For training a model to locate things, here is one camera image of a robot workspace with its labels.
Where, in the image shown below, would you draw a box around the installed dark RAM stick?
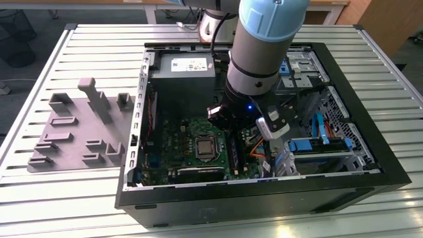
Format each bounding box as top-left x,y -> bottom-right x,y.
238,131 -> 249,172

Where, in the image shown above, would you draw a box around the black mesh waste bin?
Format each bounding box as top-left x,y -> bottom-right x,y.
0,8 -> 38,68

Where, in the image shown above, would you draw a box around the wooden desk white legs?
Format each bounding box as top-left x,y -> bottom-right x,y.
0,0 -> 353,25

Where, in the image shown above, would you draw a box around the wooden cabinet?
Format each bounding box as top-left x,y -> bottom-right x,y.
358,0 -> 423,59

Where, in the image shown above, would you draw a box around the black graphics card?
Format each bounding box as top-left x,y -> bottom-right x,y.
168,166 -> 226,184

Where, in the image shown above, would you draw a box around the blue flat data wire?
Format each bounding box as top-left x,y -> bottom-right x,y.
311,113 -> 331,145

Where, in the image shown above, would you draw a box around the silver CPU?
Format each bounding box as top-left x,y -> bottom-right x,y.
198,140 -> 217,155

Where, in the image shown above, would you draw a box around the black CPU socket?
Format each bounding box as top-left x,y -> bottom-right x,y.
192,133 -> 222,162

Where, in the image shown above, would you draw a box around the silver drive cage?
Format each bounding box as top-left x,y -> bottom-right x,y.
274,51 -> 331,96

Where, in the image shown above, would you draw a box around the grey parts rack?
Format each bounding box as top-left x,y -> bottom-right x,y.
26,77 -> 136,174

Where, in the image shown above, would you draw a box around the orange wire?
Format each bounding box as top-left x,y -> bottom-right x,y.
250,138 -> 266,158

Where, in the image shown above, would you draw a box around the green motherboard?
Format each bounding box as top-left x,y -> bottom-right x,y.
142,116 -> 262,185

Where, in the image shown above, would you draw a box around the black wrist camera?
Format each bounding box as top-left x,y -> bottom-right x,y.
207,106 -> 227,122

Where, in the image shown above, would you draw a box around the hard disk in blue carrier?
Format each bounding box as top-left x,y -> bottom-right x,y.
286,137 -> 354,156

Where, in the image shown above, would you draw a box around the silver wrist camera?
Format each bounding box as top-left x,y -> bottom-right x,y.
257,105 -> 291,141

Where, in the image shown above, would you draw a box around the grey power supply unit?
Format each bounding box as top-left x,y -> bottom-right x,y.
150,53 -> 229,118

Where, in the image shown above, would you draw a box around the blue drive bay latch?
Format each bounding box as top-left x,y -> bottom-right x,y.
279,57 -> 293,76

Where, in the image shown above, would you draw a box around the black PC case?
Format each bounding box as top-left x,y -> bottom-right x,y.
114,42 -> 413,228

